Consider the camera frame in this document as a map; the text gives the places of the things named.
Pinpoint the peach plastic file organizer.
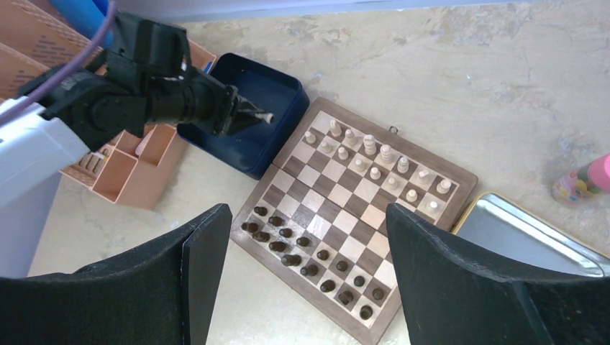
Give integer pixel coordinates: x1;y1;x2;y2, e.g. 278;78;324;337
0;0;218;211

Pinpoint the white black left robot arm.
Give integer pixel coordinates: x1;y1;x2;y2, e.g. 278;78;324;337
1;3;274;214

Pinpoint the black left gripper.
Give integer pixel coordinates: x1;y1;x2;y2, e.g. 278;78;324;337
147;73;274;137

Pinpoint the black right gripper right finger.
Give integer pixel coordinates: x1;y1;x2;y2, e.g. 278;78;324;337
386;203;609;344

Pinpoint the light wooden pawn on board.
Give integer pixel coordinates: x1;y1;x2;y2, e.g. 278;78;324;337
337;147;349;160

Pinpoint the blue folder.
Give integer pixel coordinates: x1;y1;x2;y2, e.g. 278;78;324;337
50;0;109;38

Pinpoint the light wooden king piece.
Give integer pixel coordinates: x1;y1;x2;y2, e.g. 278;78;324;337
380;144;394;165

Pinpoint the gold metal tin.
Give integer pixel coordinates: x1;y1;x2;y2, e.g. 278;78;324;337
454;193;609;277

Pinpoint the wooden chess board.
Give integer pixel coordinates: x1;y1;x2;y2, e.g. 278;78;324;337
231;98;478;344

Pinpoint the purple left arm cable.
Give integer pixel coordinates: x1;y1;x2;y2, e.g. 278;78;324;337
0;0;119;127

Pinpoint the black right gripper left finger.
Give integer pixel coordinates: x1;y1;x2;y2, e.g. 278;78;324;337
1;203;232;344

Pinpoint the pink capped small bottle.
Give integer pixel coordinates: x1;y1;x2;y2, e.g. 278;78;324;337
551;154;609;206

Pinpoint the dark blue tray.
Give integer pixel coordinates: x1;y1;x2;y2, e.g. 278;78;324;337
176;52;311;181

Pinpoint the light wooden tall piece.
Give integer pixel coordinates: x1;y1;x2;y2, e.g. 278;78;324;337
363;134;377;156

